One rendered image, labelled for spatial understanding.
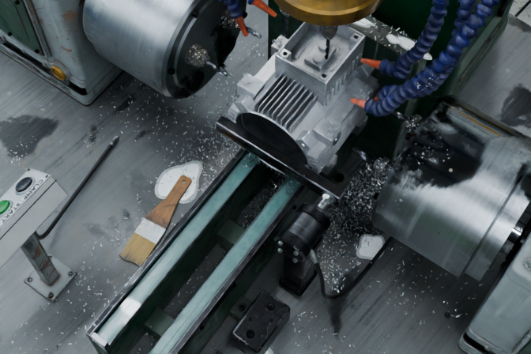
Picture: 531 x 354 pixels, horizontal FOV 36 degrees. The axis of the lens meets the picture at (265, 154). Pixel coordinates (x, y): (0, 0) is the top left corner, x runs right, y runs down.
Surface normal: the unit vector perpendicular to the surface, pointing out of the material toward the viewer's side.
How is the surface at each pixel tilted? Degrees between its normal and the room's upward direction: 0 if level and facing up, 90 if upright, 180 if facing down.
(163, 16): 32
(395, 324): 0
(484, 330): 89
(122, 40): 66
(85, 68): 90
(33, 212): 58
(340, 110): 0
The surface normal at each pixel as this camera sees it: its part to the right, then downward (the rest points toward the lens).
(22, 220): 0.69, 0.16
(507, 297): -0.58, 0.70
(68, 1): 0.81, 0.51
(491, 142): 0.14, -0.64
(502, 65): 0.00, -0.50
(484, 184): -0.20, -0.22
